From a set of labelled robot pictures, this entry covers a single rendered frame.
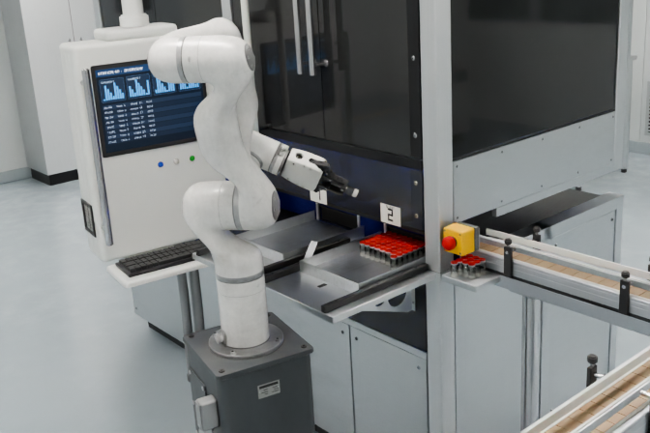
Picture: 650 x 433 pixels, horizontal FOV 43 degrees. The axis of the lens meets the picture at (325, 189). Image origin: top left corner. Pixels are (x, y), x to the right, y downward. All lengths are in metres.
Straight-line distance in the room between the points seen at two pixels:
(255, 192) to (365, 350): 1.04
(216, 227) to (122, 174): 0.97
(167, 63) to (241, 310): 0.64
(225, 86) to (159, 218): 1.28
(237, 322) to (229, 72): 0.64
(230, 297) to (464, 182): 0.80
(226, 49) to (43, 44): 5.42
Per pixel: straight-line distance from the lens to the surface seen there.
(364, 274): 2.40
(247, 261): 1.97
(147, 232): 2.96
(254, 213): 1.91
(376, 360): 2.75
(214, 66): 1.73
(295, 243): 2.69
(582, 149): 2.88
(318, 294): 2.30
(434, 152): 2.29
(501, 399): 2.85
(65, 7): 7.16
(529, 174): 2.65
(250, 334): 2.04
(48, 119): 7.16
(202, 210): 1.94
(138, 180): 2.90
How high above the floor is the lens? 1.81
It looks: 17 degrees down
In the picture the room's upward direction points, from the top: 3 degrees counter-clockwise
